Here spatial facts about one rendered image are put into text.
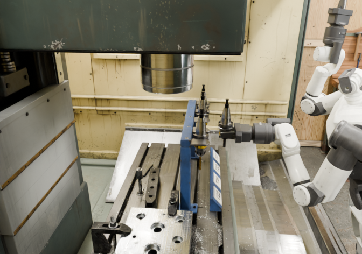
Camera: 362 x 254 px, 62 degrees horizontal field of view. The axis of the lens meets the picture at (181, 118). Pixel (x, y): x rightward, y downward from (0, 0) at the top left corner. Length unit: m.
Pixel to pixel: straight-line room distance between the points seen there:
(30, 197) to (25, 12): 0.57
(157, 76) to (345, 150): 0.65
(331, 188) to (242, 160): 0.86
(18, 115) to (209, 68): 1.24
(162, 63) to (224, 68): 1.14
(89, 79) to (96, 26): 1.31
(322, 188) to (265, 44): 1.02
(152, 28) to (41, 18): 0.28
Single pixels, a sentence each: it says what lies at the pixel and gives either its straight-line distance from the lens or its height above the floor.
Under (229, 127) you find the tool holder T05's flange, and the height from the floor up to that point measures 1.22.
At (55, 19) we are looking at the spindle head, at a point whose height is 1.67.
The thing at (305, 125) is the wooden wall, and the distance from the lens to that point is 3.89.
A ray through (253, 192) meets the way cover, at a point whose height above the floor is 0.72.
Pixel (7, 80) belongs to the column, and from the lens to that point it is 1.04.
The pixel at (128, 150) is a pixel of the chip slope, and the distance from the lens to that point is 2.02.
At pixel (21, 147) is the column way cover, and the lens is 1.02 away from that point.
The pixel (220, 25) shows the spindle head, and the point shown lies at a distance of 0.75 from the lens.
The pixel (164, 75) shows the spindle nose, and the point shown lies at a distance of 0.82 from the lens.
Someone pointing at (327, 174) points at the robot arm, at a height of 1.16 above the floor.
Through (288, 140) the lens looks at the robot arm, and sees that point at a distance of 1.27.
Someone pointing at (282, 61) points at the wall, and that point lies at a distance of 1.96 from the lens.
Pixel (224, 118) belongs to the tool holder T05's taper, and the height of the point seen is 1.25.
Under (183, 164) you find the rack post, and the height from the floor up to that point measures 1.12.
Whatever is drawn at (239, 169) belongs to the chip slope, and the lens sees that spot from 1.90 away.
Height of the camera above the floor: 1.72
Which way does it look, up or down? 22 degrees down
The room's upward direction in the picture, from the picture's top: straight up
